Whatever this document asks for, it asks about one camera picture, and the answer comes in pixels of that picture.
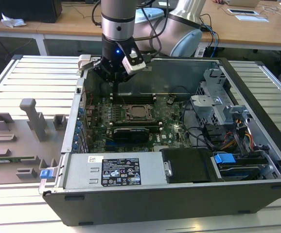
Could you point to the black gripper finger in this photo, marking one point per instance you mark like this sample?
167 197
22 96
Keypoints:
114 88
117 88

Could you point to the silver square CPU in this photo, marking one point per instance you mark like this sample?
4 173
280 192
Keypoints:
139 111

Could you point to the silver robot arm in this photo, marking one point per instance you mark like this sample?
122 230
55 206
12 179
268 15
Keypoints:
117 21

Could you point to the CPU socket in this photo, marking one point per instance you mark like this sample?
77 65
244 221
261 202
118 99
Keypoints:
127 117

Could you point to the black RAM stick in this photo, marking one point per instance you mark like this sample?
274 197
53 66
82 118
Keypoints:
135 99

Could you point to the grey case release latch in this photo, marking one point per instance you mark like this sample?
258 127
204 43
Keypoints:
84 61

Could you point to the black graphics card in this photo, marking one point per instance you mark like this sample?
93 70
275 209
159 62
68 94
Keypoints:
130 134

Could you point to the wooden desk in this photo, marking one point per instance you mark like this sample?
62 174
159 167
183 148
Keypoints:
57 26

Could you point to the green motherboard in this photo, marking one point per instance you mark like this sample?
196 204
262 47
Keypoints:
169 131

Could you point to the white power strip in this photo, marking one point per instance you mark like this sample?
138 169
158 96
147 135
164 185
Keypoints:
200 52

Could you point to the silver power supply with label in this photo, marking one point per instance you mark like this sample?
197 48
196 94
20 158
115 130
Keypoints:
79 172

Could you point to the silver metal drive cage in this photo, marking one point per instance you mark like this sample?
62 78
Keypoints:
208 109

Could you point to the grey parts rack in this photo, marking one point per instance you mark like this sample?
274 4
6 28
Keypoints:
33 145

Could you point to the black box on desk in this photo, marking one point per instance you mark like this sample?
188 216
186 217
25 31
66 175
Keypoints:
21 9

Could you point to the crumpled white paper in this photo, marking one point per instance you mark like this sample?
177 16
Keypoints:
12 21

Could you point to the blue case latch clip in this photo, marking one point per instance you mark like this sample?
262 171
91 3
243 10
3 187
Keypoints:
45 174

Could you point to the black open PC case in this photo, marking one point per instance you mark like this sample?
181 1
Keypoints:
155 204

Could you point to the green RAM stick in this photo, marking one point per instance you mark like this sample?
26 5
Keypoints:
11 159

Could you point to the grey laptop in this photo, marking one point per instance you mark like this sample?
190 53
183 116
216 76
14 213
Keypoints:
242 3

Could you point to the white paper sheet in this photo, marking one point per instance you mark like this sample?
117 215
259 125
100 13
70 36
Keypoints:
252 18

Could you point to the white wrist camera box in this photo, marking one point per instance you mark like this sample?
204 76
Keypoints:
134 64

